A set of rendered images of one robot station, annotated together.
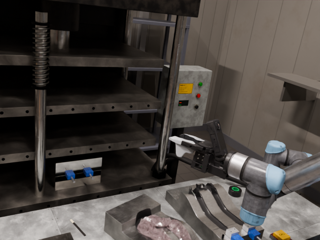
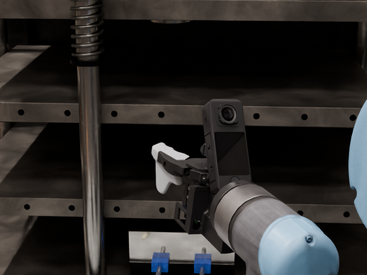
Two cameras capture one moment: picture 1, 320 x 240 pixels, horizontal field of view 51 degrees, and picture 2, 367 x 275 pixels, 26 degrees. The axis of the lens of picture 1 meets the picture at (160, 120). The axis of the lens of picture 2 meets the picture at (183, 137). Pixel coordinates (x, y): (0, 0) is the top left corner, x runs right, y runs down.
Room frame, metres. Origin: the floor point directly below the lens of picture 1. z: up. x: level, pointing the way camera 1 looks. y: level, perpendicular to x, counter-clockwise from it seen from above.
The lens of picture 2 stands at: (0.20, -0.67, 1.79)
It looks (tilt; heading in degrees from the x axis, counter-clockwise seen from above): 17 degrees down; 36
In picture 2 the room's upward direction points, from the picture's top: straight up
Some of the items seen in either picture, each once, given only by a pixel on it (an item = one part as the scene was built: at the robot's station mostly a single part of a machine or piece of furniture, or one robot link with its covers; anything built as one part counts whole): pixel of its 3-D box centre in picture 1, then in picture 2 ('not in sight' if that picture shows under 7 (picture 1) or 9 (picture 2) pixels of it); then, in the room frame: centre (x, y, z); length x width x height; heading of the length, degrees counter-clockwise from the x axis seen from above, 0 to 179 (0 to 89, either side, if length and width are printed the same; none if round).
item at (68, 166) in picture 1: (67, 154); (187, 224); (1.90, 0.56, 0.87); 0.50 x 0.27 x 0.17; 33
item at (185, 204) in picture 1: (211, 209); not in sight; (1.52, -0.34, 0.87); 0.50 x 0.26 x 0.14; 33
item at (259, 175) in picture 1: (263, 176); (283, 251); (0.86, -0.32, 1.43); 0.11 x 0.08 x 0.09; 57
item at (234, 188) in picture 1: (235, 191); not in sight; (1.83, -0.52, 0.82); 0.08 x 0.08 x 0.04
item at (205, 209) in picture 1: (213, 203); not in sight; (1.50, -0.34, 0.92); 0.35 x 0.16 x 0.09; 33
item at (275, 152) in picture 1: (274, 154); not in sight; (1.33, -0.51, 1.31); 0.09 x 0.08 x 0.11; 78
